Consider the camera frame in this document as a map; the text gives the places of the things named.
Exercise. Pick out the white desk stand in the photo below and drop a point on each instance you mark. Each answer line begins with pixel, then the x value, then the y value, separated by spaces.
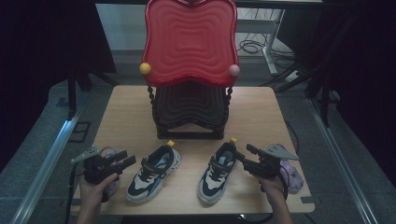
pixel 270 43

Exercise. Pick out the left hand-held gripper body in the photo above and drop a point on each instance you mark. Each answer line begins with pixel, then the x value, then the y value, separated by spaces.
pixel 93 169

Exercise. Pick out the aluminium rail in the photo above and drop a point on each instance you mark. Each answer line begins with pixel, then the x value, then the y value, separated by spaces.
pixel 342 161
pixel 43 174

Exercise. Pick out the dark curtain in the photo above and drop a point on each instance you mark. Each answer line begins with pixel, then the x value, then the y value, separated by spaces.
pixel 37 62
pixel 364 77

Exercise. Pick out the red and black shoe rack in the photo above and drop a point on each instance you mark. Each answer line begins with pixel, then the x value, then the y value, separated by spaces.
pixel 190 46

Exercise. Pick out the white power strip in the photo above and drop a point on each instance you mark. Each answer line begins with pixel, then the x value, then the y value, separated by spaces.
pixel 293 76

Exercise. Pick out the person's right hand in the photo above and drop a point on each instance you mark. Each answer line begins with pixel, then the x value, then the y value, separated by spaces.
pixel 272 188

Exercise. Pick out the navy and white sneaker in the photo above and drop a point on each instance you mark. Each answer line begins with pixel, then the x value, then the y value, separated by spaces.
pixel 214 185
pixel 149 182

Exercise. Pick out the person's left hand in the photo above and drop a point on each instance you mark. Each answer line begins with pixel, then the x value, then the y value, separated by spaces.
pixel 93 193

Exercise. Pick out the black stand legs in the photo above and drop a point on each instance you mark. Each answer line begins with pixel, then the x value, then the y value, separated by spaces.
pixel 72 93
pixel 323 102

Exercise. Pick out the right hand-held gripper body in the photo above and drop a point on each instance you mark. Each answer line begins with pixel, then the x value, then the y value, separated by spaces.
pixel 264 166

